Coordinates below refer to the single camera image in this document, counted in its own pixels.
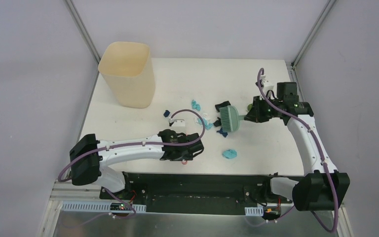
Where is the dark blue paper scrap small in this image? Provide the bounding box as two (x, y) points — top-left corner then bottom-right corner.
(163, 110), (171, 118)

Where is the green hand brush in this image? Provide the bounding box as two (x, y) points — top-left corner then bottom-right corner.
(219, 105), (246, 133)

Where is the light blue paper scrap lower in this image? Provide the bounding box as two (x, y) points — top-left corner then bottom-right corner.
(222, 149), (238, 159)

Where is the left white cable duct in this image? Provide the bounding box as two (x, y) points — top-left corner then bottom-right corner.
(61, 201), (147, 213)

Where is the beige plastic waste bin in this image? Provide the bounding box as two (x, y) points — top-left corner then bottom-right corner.
(98, 41), (155, 109)

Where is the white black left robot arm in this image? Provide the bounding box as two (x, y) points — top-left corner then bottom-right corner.
(70, 129), (204, 200)

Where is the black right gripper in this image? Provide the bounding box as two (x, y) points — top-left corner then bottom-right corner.
(245, 95), (282, 123)

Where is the light blue paper scrap upper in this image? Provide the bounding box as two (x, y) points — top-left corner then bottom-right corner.
(191, 100), (201, 112)

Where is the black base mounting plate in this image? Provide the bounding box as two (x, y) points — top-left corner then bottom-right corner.
(114, 172), (292, 215)

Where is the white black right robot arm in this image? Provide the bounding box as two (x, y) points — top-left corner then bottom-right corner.
(244, 81), (350, 211)

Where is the right white cable duct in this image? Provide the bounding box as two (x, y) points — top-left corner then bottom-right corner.
(244, 205), (264, 217)

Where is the dark blue paper scrap long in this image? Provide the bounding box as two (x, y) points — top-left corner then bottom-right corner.
(216, 128), (228, 138)

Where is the white blue paper scrap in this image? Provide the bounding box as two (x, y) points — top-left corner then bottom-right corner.
(194, 113), (214, 130)

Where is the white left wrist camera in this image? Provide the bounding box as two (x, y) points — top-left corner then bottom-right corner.
(169, 118), (186, 127)

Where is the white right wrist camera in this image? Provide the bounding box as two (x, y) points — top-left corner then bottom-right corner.
(260, 75), (274, 98)

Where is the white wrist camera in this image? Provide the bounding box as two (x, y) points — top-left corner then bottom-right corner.
(260, 75), (274, 98)
(169, 118), (186, 127)

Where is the white cable duct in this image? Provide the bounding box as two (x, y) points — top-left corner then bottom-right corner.
(244, 205), (264, 217)
(61, 201), (147, 213)

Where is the light blue paper scrap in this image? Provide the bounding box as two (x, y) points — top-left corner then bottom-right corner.
(222, 149), (238, 159)
(191, 100), (201, 112)

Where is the black paper scrap large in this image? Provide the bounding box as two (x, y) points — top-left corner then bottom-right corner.
(215, 101), (231, 112)

